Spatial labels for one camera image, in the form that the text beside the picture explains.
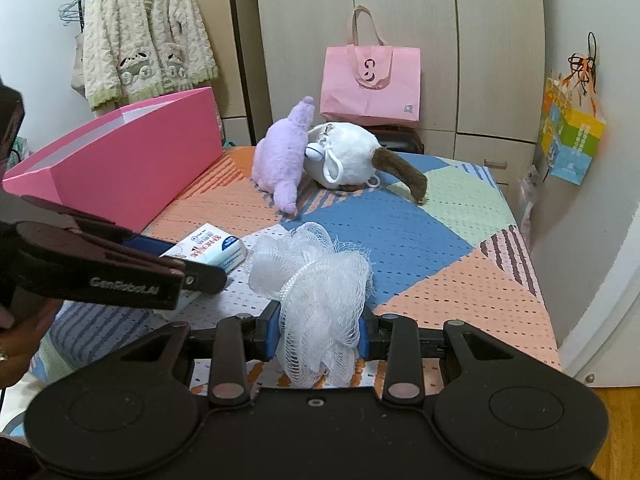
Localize pink cardboard box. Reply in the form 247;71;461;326
2;86;224;234

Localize white mesh bath loofah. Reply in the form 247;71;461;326
247;222;375;390

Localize patchwork blanket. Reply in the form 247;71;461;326
37;146;564;397

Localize purple plush toy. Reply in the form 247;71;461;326
250;95;317;214

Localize clear plastic bag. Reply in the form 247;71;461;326
518;162;541;249

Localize wire clothes hangers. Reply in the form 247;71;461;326
57;0;84;25

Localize tall beige cabinet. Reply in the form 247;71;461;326
185;0;274;147

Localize white tissue pack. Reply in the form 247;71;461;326
160;222;249;312

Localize person's left hand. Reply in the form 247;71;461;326
0;299;59;394

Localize cream fleece robe green trim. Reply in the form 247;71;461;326
81;0;220;112

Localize white door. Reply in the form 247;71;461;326
556;204;640;389

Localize beige canvas tote bag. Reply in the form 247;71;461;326
68;30;89;94

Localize pink tote bag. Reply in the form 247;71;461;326
319;4;423;129

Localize colourful paper gift bag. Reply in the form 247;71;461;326
538;52;607;187

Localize beige three-door wardrobe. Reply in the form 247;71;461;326
252;0;546;187

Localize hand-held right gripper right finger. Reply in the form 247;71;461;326
357;307;532;409

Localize white plush toy brown tail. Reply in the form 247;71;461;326
300;120;430;205

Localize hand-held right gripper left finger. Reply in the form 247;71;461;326
107;304;282;409

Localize black suitcase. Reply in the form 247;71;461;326
372;124;426;156

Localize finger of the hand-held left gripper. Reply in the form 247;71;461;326
75;230;229;296
20;195;168;257

